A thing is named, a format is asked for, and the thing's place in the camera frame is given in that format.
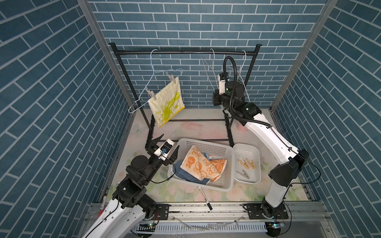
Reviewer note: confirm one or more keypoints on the light blue wire hanger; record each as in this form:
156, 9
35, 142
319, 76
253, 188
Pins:
135, 106

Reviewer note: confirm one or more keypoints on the white perforated plastic basket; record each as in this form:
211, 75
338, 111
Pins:
214, 151

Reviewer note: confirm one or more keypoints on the black tipped marker pen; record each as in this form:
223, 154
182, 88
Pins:
205, 198

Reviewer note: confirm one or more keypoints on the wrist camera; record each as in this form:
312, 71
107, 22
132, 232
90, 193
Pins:
222, 79
163, 151

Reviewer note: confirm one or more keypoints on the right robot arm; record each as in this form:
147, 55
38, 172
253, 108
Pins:
290, 160

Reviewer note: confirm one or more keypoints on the orange patterned towel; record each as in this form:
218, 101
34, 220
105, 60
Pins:
201, 167

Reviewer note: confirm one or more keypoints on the white rectangular tray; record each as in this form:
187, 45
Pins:
252, 153

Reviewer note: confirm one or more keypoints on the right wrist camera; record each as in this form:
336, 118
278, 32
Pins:
222, 79

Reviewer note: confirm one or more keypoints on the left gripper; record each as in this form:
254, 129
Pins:
152, 143

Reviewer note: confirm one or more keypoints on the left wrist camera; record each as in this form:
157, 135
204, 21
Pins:
163, 151

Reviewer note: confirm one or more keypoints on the black metal clothes rack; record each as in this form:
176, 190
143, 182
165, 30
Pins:
182, 51

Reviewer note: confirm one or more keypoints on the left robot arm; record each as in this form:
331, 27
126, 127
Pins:
130, 204

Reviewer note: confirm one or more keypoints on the red marker pen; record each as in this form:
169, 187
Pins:
102, 207

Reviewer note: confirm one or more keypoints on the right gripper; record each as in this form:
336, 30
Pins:
217, 96

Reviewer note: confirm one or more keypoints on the blue patterned towel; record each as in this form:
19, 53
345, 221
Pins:
185, 176

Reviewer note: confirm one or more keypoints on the white clothespin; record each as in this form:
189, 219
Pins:
151, 94
243, 162
171, 77
244, 174

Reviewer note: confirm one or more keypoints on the yellow green patterned towel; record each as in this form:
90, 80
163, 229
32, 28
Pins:
168, 103

